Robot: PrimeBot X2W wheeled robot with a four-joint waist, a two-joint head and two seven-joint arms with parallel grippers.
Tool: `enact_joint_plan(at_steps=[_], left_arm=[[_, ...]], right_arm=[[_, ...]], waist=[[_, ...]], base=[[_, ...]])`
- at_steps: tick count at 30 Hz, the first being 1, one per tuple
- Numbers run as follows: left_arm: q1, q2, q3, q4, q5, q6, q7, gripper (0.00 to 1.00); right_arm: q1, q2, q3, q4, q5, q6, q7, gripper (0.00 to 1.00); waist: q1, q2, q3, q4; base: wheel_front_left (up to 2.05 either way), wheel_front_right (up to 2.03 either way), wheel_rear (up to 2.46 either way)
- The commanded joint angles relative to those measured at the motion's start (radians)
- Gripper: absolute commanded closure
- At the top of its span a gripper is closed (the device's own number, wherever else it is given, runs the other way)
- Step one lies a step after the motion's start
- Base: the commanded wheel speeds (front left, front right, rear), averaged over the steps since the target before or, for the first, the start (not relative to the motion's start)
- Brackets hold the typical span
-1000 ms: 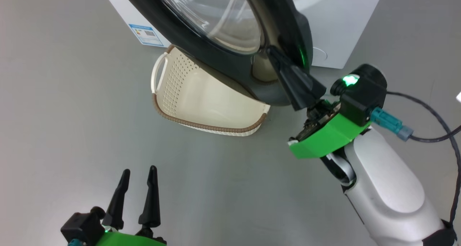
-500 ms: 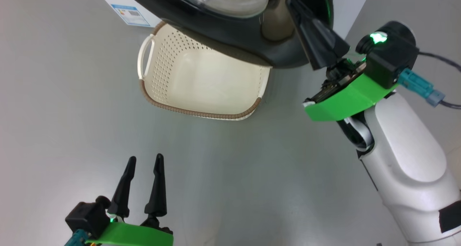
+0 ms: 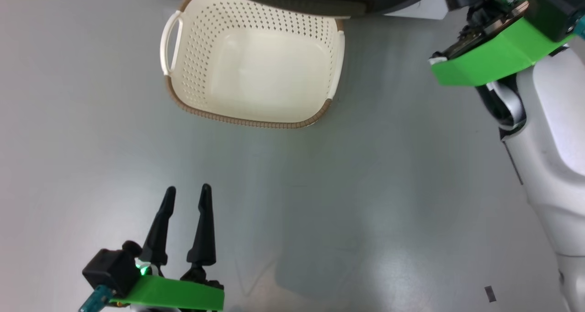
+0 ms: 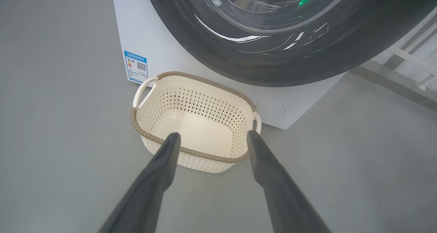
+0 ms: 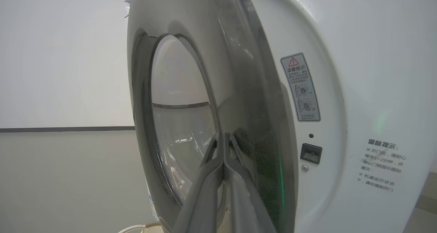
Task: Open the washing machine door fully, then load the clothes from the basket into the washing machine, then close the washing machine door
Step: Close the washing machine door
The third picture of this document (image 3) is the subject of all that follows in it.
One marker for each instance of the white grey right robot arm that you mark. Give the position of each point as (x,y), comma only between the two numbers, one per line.
(557,143)

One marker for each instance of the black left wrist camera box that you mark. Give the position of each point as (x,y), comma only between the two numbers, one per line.
(109,268)

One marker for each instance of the small grey floor marker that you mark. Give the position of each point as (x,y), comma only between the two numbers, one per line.
(490,293)

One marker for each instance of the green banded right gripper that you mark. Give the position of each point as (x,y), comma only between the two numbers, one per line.
(484,60)

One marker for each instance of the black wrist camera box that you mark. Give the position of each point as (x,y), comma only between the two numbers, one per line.
(109,268)
(553,8)

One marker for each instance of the white washing machine body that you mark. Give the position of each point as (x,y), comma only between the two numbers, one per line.
(420,10)

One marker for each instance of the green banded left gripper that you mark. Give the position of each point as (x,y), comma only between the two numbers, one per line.
(173,293)

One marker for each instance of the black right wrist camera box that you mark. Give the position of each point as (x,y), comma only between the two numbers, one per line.
(553,8)

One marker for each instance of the cream perforated laundry basket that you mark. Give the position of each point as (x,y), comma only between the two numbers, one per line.
(265,70)

